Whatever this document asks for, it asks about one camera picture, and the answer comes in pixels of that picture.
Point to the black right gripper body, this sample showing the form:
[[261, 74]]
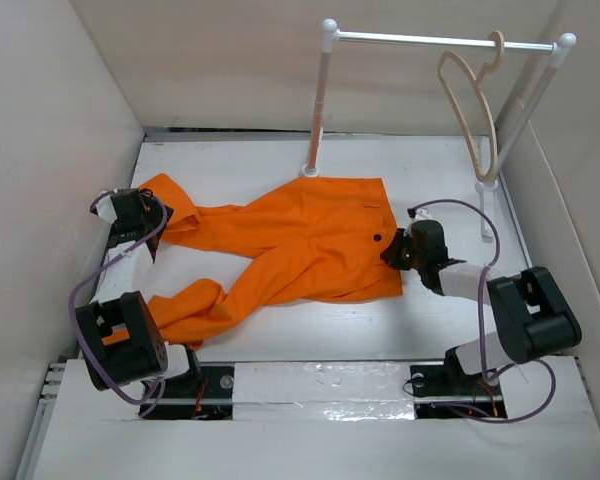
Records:
[[404, 255]]

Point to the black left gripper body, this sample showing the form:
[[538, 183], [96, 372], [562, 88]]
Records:
[[155, 215]]

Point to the orange trousers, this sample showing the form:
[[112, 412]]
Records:
[[317, 239]]

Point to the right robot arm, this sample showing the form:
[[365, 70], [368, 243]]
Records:
[[521, 318]]

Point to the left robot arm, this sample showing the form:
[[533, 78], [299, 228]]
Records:
[[123, 341]]

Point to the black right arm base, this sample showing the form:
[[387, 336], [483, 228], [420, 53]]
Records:
[[442, 390]]

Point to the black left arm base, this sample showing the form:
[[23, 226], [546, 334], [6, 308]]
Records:
[[193, 390]]

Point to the wooden clothes hanger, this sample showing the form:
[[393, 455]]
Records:
[[475, 112]]

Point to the white foam front panel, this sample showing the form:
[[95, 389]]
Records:
[[93, 436]]

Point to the white clothes rack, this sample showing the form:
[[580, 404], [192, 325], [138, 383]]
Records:
[[386, 84]]

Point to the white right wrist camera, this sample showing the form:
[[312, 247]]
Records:
[[419, 214]]

